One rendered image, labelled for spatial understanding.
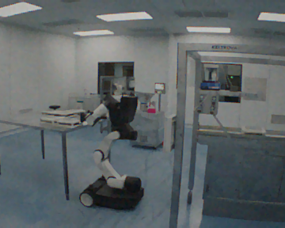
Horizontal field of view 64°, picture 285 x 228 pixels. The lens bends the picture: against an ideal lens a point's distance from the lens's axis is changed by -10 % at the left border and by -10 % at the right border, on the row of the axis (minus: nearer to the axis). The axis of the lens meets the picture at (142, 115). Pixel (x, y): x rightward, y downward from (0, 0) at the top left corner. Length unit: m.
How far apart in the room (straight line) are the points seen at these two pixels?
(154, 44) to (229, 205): 6.21
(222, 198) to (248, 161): 0.50
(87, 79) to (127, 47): 1.83
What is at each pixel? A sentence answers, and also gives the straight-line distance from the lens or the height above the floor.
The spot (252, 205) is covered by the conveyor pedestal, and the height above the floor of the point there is 0.19.
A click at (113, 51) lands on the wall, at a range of 8.65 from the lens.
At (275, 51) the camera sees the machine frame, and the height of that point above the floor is 1.72.
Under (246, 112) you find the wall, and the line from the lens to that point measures 7.88.
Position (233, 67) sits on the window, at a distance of 7.82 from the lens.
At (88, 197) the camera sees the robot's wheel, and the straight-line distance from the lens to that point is 3.02.
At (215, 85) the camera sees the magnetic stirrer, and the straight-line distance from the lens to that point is 2.55.
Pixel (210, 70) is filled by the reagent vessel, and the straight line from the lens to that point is 2.58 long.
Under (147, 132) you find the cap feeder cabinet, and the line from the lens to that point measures 5.33.
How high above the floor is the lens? 1.49
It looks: 9 degrees down
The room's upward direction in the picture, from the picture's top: 2 degrees clockwise
